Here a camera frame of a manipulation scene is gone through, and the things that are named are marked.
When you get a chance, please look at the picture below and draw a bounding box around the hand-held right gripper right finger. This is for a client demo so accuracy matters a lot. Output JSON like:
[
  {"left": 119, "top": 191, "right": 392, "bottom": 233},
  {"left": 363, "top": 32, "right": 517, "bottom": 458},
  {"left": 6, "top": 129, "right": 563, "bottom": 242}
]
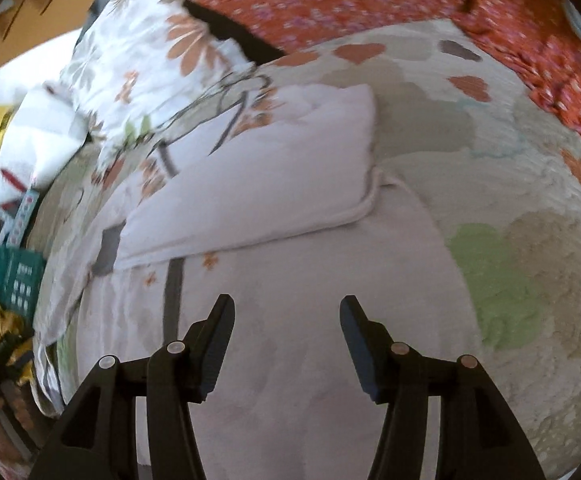
[{"left": 339, "top": 295, "right": 547, "bottom": 480}]

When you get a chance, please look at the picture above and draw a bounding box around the teal cardboard box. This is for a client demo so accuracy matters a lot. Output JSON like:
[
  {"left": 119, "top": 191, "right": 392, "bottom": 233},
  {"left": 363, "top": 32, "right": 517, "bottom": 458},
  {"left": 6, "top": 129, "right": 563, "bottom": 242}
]
[{"left": 3, "top": 250, "right": 47, "bottom": 322}]

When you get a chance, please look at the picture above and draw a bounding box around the mustard striped garment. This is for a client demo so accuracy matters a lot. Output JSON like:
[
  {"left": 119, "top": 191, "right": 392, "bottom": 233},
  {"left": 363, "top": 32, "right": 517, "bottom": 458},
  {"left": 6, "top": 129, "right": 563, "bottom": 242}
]
[{"left": 0, "top": 292, "right": 37, "bottom": 387}]

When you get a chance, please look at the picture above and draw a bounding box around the orange floral cloth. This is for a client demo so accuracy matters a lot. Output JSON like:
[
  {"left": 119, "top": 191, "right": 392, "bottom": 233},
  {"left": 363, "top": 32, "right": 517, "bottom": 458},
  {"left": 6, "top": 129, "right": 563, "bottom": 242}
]
[{"left": 453, "top": 0, "right": 581, "bottom": 150}]

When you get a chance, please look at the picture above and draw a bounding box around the heart print quilt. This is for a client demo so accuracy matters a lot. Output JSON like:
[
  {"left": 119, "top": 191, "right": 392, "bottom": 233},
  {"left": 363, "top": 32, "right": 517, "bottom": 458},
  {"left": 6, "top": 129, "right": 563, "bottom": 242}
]
[{"left": 33, "top": 20, "right": 581, "bottom": 480}]

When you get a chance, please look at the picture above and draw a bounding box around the white paper bag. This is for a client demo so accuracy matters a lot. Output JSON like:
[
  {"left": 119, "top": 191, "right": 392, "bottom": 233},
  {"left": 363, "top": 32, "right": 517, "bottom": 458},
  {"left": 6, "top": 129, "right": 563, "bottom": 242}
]
[{"left": 0, "top": 82, "right": 91, "bottom": 211}]

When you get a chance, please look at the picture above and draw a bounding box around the long pastel box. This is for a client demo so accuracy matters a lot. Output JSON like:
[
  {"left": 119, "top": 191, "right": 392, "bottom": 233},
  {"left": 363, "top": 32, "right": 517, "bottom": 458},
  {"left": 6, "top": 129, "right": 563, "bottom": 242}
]
[{"left": 0, "top": 187, "right": 42, "bottom": 252}]

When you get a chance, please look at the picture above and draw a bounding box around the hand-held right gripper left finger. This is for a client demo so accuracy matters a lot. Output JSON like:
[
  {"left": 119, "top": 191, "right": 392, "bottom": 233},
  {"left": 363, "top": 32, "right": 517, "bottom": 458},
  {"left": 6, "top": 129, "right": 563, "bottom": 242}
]
[{"left": 30, "top": 293, "right": 236, "bottom": 480}]

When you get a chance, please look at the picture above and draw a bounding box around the white floral pillow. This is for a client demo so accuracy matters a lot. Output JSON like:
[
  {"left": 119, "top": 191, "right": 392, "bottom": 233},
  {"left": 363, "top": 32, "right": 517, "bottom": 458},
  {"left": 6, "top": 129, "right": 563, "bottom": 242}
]
[{"left": 60, "top": 0, "right": 287, "bottom": 187}]

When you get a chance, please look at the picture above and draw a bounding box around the white small garment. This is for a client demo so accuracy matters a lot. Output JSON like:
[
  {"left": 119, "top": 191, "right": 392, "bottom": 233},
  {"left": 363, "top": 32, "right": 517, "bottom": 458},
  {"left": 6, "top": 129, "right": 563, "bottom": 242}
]
[{"left": 78, "top": 82, "right": 482, "bottom": 480}]

